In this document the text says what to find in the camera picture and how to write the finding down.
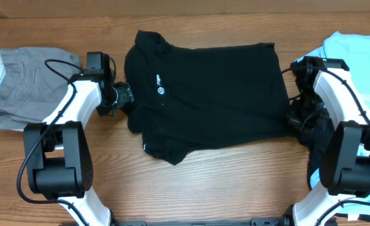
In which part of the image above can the black polo shirt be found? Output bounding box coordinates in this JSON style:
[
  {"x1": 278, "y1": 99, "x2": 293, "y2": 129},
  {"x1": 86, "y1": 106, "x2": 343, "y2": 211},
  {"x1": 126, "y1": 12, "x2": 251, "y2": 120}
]
[{"x1": 124, "y1": 31, "x2": 295, "y2": 165}]

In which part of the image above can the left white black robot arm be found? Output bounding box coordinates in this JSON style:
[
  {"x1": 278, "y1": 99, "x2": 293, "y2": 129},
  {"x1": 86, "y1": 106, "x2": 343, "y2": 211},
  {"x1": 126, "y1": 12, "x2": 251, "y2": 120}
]
[{"x1": 16, "y1": 74, "x2": 134, "y2": 225}]

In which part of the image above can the black garment under blue shirt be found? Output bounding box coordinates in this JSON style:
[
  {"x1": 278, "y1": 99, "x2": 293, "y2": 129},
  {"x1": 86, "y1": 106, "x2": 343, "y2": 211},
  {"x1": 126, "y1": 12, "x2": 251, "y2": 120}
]
[{"x1": 290, "y1": 60, "x2": 370, "y2": 225}]

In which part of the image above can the light blue printed t-shirt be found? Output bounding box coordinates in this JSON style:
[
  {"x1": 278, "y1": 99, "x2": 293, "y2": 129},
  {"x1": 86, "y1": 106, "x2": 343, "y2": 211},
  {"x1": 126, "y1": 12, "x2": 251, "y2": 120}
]
[{"x1": 296, "y1": 31, "x2": 370, "y2": 219}]

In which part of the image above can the folded grey shirt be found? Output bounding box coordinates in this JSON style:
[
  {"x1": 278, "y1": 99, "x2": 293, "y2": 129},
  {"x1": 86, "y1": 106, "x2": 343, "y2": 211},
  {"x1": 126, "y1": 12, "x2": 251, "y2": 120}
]
[{"x1": 0, "y1": 47, "x2": 80, "y2": 124}]

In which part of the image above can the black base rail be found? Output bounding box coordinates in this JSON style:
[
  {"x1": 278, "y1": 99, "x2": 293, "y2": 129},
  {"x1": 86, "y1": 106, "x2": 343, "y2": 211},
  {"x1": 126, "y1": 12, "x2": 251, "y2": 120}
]
[{"x1": 112, "y1": 217, "x2": 290, "y2": 226}]

